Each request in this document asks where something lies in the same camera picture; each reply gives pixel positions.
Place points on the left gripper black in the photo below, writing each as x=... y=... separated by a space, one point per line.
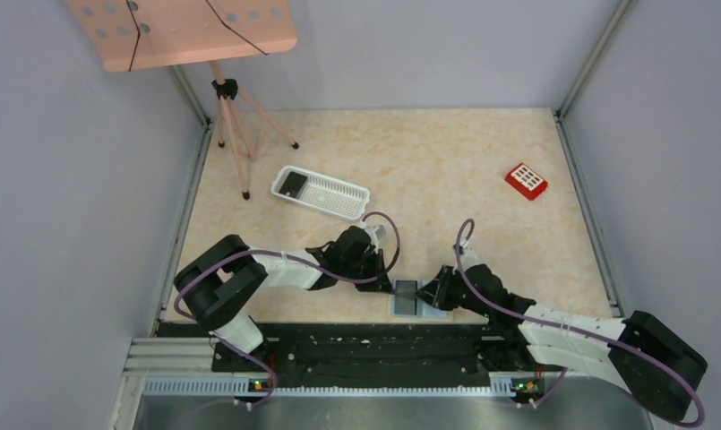
x=382 y=283

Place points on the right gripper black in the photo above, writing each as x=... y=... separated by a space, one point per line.
x=436 y=291

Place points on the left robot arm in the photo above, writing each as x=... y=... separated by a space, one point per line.
x=216 y=286

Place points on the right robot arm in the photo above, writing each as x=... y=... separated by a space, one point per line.
x=639 y=354

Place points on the white plastic basket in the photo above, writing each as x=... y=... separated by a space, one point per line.
x=326 y=194

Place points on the red toy brick block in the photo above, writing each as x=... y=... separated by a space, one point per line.
x=526 y=181

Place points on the pink music stand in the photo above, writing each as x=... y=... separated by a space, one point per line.
x=144 y=34

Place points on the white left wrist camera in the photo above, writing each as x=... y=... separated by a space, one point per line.
x=376 y=232

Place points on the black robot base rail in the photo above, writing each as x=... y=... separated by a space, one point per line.
x=382 y=355

